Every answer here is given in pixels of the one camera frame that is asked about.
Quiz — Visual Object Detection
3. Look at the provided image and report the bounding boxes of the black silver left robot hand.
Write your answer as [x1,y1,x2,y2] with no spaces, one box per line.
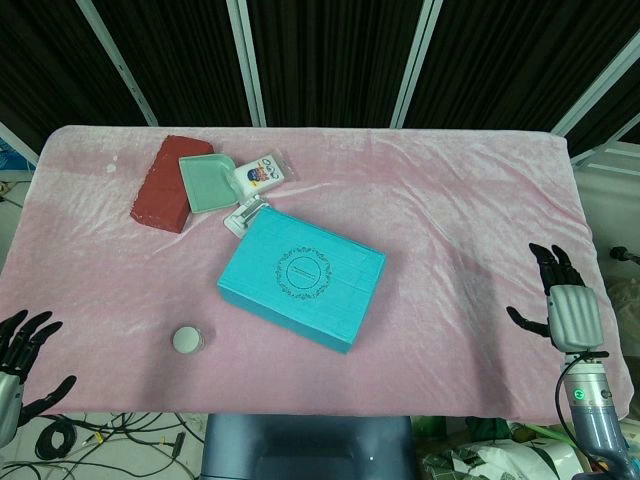
[0,309,78,446]

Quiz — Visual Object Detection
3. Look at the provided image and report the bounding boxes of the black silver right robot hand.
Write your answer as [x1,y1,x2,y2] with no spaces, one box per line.
[506,243,610,359]

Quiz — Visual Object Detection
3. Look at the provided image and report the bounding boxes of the turquoise shoe box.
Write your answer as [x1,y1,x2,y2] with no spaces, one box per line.
[217,207,388,356]

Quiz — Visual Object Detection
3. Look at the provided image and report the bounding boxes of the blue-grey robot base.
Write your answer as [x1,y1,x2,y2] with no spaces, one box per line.
[201,413,417,480]

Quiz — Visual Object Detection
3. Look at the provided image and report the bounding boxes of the green white plastic bags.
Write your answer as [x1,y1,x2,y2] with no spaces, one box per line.
[414,417,601,480]

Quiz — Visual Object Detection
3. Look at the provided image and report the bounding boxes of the pink velvet tablecloth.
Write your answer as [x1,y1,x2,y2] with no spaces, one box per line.
[0,124,632,425]

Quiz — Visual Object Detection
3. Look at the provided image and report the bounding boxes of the small round white jar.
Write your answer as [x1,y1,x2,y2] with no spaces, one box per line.
[172,324,207,357]

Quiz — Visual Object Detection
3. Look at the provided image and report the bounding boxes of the red brick block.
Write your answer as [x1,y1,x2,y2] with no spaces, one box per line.
[129,135,215,234]

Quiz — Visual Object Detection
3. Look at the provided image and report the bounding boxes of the mint green square plate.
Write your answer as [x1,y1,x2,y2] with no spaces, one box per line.
[178,152,240,216]

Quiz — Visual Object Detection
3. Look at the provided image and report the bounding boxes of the white cartoon print packet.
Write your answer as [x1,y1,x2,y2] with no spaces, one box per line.
[232,152,297,199]

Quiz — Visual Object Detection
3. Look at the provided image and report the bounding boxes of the black curtain backdrop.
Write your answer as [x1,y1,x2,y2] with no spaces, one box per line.
[0,0,640,156]

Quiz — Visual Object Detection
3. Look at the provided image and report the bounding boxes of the black floor cable tangle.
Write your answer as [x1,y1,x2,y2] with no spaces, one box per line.
[0,412,206,480]

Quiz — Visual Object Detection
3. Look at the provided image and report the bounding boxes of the white aluminium frame post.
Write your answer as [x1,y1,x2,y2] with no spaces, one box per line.
[224,0,269,127]
[388,0,445,129]
[549,0,640,139]
[74,0,161,126]

